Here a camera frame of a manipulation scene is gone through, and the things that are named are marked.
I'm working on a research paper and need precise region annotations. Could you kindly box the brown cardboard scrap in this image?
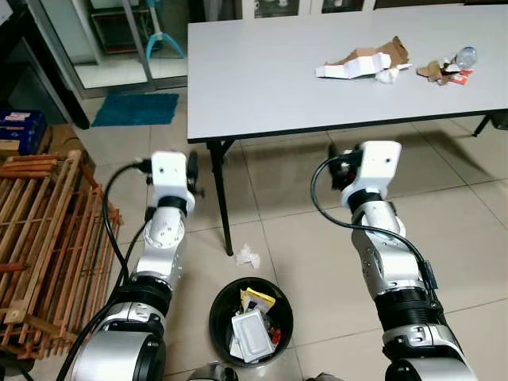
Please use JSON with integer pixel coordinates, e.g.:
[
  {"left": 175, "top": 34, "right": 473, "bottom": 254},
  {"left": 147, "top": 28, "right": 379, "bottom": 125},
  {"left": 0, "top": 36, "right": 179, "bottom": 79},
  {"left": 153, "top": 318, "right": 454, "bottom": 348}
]
[{"left": 417, "top": 60, "right": 449, "bottom": 83}]

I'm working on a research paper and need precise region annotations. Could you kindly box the grey robot left foot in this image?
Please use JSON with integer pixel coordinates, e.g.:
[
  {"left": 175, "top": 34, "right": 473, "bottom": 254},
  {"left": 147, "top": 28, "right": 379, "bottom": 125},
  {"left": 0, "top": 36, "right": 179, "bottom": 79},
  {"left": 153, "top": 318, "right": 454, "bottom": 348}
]
[{"left": 187, "top": 361, "right": 239, "bottom": 381}]

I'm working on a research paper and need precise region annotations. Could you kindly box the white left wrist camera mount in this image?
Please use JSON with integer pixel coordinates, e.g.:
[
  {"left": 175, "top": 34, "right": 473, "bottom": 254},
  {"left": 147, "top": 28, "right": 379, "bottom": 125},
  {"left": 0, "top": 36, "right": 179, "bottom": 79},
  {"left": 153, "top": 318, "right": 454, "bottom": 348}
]
[{"left": 151, "top": 152, "right": 195, "bottom": 209}]

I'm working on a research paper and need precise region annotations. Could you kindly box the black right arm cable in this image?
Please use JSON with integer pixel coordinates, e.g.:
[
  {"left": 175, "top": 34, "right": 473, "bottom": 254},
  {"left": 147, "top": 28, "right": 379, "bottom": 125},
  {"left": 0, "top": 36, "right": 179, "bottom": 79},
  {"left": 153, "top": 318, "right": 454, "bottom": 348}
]
[{"left": 311, "top": 155, "right": 437, "bottom": 302}]

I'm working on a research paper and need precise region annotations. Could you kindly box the yellow wrapper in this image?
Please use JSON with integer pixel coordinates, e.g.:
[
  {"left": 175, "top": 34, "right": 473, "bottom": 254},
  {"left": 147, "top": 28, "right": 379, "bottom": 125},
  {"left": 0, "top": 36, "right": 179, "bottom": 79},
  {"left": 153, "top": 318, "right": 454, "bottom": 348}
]
[{"left": 241, "top": 287, "right": 276, "bottom": 314}]

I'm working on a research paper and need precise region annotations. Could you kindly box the white plastic food container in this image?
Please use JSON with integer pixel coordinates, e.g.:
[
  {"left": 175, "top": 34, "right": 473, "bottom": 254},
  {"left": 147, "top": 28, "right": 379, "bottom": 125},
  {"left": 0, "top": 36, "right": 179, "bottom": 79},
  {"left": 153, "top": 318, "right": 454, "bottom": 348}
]
[{"left": 230, "top": 310, "right": 277, "bottom": 364}]

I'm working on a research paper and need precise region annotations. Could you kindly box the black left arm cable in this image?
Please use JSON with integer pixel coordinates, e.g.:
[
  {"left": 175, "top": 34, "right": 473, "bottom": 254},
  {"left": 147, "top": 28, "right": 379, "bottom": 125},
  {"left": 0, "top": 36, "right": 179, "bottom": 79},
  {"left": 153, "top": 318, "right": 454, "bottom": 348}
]
[{"left": 56, "top": 159, "right": 156, "bottom": 381}]

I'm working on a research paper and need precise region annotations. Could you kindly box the black round rubbish bin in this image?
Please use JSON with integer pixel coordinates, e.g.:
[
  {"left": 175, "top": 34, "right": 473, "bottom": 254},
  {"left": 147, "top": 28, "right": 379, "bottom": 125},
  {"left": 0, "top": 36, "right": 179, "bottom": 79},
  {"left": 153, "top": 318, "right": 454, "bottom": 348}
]
[{"left": 209, "top": 278, "right": 294, "bottom": 368}]

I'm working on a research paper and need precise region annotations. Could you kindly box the teal mop stand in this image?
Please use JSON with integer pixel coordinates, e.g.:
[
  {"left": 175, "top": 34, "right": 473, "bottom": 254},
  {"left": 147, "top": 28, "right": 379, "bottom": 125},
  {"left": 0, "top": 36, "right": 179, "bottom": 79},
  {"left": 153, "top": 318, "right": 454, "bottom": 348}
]
[{"left": 145, "top": 32, "right": 186, "bottom": 63}]

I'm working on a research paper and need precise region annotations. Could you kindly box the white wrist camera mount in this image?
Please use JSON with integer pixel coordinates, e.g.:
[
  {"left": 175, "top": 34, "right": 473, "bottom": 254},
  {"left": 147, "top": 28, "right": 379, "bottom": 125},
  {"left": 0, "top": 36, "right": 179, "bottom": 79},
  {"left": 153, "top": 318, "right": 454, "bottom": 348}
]
[
  {"left": 349, "top": 141, "right": 402, "bottom": 209},
  {"left": 151, "top": 152, "right": 195, "bottom": 209}
]

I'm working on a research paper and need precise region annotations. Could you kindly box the aluminium framed glass door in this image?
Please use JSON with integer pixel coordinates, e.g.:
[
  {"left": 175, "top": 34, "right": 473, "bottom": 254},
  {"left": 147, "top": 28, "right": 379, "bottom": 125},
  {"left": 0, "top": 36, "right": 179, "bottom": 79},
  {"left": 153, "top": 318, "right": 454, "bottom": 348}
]
[{"left": 28, "top": 0, "right": 191, "bottom": 100}]

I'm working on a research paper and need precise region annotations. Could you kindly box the torn white brown cardboard box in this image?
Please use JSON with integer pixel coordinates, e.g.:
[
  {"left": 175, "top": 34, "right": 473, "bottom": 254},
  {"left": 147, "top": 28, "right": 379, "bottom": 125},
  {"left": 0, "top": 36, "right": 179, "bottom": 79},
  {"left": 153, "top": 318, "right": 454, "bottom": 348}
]
[{"left": 315, "top": 36, "right": 412, "bottom": 81}]

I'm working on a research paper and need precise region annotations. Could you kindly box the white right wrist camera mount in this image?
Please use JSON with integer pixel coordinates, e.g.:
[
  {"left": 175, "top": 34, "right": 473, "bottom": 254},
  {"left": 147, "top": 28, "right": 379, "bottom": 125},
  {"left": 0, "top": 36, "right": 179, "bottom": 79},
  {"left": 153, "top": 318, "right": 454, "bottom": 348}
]
[{"left": 349, "top": 141, "right": 402, "bottom": 209}]

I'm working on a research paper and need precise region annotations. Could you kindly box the clear plastic bottle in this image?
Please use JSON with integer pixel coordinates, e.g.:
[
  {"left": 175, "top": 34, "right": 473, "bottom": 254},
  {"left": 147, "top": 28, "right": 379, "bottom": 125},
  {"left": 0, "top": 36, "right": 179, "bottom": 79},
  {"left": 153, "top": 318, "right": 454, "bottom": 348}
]
[{"left": 448, "top": 46, "right": 480, "bottom": 71}]

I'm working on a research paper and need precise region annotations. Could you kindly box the grey table with black legs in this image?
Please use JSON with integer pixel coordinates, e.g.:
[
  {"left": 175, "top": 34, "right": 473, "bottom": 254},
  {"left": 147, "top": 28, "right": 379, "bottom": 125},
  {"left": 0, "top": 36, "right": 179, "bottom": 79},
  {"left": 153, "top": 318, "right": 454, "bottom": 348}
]
[{"left": 187, "top": 4, "right": 508, "bottom": 256}]

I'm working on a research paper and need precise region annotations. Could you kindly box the blue carton box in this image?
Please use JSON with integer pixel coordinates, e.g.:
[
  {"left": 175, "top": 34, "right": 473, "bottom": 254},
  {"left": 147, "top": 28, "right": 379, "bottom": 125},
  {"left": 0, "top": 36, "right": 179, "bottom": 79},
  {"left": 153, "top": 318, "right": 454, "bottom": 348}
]
[{"left": 0, "top": 109, "right": 47, "bottom": 156}]

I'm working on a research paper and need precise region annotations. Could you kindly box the brown wooden slatted rack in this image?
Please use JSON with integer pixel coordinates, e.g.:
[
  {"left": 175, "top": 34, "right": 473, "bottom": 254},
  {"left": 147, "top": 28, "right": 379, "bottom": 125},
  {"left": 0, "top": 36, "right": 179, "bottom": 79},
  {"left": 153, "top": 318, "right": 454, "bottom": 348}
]
[{"left": 0, "top": 151, "right": 124, "bottom": 360}]

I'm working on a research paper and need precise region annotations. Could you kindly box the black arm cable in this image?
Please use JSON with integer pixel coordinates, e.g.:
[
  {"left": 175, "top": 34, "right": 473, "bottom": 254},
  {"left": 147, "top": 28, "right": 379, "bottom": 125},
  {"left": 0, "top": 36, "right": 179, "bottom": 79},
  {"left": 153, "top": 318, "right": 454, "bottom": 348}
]
[
  {"left": 311, "top": 155, "right": 437, "bottom": 302},
  {"left": 56, "top": 159, "right": 156, "bottom": 381}
]

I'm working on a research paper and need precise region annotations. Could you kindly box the teal floor mat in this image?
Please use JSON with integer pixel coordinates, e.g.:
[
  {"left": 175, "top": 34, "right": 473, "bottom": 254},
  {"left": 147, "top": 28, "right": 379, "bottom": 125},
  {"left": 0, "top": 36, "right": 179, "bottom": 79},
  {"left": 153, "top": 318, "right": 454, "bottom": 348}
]
[{"left": 91, "top": 93, "right": 180, "bottom": 128}]

